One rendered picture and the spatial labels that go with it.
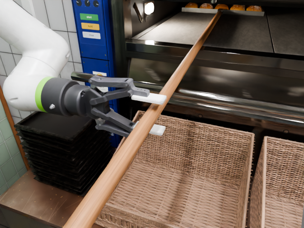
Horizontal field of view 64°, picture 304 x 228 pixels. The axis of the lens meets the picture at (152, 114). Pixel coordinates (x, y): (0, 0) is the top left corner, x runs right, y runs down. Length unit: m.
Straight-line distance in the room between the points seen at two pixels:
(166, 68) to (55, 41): 0.55
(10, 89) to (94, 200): 0.41
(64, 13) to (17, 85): 0.66
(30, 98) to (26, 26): 0.18
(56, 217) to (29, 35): 0.75
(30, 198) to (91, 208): 0.93
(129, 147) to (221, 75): 0.72
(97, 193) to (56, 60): 0.44
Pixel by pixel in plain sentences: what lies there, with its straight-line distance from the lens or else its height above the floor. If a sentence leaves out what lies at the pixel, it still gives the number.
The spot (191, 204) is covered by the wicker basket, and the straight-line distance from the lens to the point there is 1.13.
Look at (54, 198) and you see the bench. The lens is 1.23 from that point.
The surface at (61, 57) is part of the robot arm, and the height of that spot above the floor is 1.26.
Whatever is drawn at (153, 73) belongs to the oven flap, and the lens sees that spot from 1.13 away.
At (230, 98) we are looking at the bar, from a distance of 0.68.
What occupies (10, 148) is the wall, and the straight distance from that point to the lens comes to 1.98.
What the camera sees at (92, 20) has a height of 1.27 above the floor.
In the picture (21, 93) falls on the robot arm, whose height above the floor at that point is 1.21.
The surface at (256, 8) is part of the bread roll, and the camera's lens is 1.87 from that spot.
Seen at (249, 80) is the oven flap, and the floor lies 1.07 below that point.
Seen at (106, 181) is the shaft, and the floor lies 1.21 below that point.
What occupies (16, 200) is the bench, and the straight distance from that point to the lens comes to 1.29.
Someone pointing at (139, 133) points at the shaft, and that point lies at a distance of 0.45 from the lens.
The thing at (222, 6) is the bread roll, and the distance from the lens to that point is 1.87.
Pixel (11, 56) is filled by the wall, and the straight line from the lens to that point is 1.60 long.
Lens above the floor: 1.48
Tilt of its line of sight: 32 degrees down
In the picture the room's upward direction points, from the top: straight up
